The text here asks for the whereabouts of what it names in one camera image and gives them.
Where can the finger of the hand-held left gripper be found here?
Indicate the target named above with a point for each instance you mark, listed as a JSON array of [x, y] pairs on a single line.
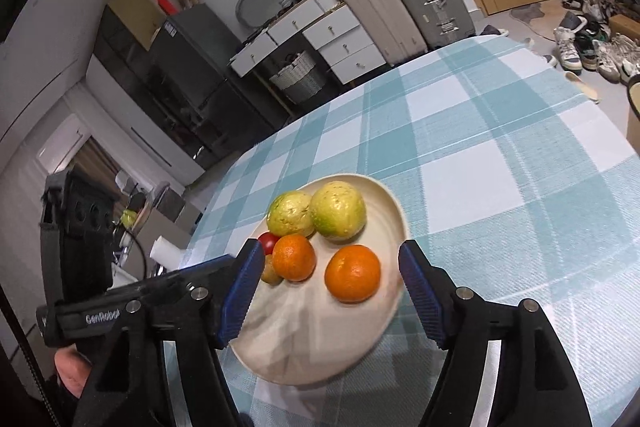
[[175, 278]]

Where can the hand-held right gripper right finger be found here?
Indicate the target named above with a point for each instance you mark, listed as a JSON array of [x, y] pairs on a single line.
[[420, 292]]

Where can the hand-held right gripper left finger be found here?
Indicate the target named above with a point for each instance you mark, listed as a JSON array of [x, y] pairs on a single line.
[[242, 297]]

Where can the brown kiwi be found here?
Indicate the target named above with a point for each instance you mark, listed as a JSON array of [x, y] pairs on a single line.
[[270, 271]]

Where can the red cherry tomato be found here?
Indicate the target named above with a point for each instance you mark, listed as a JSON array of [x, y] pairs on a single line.
[[268, 243]]

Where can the orange tangerine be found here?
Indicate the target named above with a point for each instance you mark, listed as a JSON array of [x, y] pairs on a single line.
[[352, 274], [295, 258]]

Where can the cream round plate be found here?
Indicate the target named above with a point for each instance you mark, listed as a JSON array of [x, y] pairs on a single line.
[[300, 332]]

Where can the small yellow guava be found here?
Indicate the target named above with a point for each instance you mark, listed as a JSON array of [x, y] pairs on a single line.
[[287, 214]]

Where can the large yellow green guava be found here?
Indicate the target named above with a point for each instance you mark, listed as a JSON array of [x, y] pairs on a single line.
[[340, 209]]

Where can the person's left hand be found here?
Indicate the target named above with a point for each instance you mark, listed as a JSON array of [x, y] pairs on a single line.
[[70, 372]]

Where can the white paper roll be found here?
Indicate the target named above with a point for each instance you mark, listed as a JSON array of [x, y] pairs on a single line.
[[166, 251]]

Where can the brown curtain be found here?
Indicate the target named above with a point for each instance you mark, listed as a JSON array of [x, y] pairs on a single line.
[[100, 162]]

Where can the teal white checked tablecloth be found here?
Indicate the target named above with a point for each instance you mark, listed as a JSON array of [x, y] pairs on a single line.
[[475, 182]]

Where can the black glass cabinet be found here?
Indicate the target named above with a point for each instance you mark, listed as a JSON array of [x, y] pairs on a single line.
[[135, 77]]

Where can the dark grey refrigerator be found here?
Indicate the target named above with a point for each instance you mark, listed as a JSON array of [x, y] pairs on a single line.
[[200, 57]]

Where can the woven laundry basket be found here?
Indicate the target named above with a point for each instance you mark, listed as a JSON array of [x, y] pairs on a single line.
[[297, 79]]

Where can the large cardboard box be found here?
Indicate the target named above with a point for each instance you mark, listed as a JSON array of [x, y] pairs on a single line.
[[132, 17]]

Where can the beige slipper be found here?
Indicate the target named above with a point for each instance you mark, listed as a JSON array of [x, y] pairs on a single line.
[[582, 87]]

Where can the white drawer dresser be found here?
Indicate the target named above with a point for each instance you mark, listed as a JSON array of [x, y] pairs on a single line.
[[340, 42]]

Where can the red bag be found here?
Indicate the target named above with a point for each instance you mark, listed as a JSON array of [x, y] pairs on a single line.
[[166, 4]]

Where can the grey slipper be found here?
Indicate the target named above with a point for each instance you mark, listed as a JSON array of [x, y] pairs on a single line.
[[492, 31]]

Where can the beige suitcase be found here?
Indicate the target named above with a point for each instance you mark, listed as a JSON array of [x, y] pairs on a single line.
[[375, 12]]

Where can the grey floor mat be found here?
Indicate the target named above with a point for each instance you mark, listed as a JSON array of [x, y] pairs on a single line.
[[529, 12]]

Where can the pile of sneakers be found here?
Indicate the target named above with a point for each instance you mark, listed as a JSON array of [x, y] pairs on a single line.
[[595, 42]]

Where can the small brown cardboard box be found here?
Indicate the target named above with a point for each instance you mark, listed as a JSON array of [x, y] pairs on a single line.
[[625, 26]]

